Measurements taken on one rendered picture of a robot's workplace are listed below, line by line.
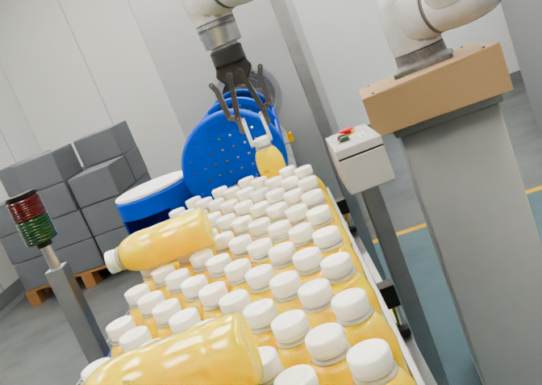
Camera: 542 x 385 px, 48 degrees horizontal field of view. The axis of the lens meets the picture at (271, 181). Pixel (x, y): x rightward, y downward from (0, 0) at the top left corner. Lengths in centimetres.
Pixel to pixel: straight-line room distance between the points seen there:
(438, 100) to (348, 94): 506
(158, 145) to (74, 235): 208
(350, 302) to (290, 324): 7
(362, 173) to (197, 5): 50
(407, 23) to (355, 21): 486
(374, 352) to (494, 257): 149
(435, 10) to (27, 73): 621
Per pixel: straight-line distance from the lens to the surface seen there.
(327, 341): 59
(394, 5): 191
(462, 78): 176
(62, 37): 738
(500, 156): 193
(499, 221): 198
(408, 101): 175
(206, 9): 137
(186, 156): 164
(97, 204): 529
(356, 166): 128
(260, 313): 70
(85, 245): 545
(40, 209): 126
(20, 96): 767
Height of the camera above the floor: 135
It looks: 12 degrees down
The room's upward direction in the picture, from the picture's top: 22 degrees counter-clockwise
